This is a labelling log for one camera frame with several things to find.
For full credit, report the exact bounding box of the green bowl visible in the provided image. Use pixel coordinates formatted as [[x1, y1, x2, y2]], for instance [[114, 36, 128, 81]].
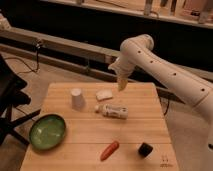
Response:
[[29, 114, 66, 150]]

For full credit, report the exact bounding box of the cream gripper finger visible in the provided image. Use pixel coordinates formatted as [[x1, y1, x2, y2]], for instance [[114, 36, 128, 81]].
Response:
[[117, 77, 128, 91]]

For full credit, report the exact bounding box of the white plastic bottle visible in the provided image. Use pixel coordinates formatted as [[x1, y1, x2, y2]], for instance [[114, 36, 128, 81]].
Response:
[[94, 104, 128, 119]]

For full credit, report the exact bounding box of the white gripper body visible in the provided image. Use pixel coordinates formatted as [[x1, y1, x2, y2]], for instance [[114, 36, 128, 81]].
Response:
[[108, 56, 135, 78]]

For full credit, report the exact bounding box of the orange carrot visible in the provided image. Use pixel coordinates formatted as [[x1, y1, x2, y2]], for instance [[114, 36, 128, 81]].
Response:
[[100, 141, 119, 161]]

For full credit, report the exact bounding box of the black round cap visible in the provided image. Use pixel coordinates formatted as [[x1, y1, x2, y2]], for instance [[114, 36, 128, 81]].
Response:
[[138, 143, 153, 157]]

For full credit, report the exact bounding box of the black office chair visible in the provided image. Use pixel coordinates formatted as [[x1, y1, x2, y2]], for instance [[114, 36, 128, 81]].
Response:
[[0, 54, 40, 145]]

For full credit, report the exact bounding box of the wooden table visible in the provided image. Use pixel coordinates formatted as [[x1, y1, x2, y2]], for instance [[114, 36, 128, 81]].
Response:
[[20, 83, 179, 171]]

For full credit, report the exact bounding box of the white ceramic cup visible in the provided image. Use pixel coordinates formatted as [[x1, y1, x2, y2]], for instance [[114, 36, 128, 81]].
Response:
[[71, 88, 85, 109]]

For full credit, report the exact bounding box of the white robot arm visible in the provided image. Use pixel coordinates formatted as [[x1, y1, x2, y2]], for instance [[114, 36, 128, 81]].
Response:
[[109, 34, 213, 152]]

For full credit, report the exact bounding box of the black floor cable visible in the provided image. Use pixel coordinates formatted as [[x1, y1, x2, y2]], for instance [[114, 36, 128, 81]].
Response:
[[3, 39, 44, 76]]

